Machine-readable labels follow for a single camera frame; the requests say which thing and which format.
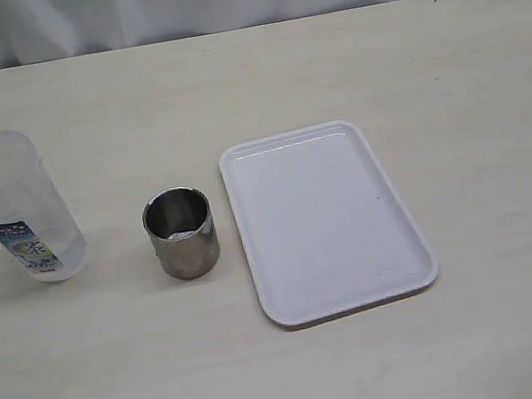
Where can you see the stainless steel cup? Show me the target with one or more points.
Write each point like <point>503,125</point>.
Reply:
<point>181,228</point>

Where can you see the white rectangular plastic tray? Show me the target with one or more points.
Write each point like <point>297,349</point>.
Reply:
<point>323,229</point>

